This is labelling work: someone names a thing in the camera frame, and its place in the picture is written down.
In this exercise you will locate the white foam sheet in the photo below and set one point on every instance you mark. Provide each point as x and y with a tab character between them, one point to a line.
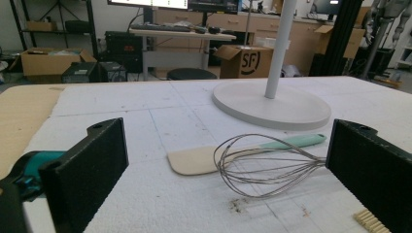
145	129

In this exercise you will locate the black computer mouse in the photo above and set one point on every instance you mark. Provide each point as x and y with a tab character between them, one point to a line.
200	29

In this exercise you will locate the monitor with white screen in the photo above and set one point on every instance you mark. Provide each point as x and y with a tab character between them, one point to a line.
149	3

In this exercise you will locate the black device with red display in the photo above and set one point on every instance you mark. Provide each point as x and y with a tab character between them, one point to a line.
124	48

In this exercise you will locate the black keyboard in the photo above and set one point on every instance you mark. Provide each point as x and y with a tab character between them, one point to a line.
162	27

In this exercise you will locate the small cardboard box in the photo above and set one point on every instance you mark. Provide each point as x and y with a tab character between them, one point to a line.
41	26

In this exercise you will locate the monitor with dark screen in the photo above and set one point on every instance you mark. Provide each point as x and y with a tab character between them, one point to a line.
213	5

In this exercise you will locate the black round stool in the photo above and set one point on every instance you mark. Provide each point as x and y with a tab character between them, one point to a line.
191	74

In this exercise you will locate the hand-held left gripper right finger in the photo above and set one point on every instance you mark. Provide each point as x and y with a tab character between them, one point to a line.
372	171

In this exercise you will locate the white standing desk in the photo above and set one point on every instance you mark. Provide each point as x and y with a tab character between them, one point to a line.
181	35

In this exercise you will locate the black bag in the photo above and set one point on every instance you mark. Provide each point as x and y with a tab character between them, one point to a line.
77	26

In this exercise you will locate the cardboard box with black logo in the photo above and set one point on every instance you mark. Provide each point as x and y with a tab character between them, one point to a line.
246	63

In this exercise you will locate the black computer case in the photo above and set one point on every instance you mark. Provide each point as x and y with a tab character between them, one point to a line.
79	73

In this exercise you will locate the small wooden comb-like piece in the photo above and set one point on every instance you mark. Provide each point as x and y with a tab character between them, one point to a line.
370	221

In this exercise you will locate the open cardboard box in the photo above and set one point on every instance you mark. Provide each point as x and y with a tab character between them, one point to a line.
45	64

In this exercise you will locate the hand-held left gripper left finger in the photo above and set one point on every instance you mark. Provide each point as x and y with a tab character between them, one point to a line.
87	174

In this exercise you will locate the folded cardboard box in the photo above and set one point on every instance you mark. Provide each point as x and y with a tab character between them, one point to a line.
354	42

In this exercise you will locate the black round desk item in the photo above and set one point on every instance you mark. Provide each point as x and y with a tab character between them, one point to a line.
214	30

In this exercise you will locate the black aluminium post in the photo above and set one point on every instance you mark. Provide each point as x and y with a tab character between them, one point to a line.
340	39

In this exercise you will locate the white lamp stand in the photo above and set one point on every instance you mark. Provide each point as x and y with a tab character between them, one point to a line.
272	106

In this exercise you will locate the black metal shelf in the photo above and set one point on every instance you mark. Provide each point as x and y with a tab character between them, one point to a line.
92	29

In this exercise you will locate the grey metal stand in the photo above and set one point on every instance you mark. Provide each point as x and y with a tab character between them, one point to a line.
377	35

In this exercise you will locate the brown cardboard sheet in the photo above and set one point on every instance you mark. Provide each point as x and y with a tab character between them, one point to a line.
22	119

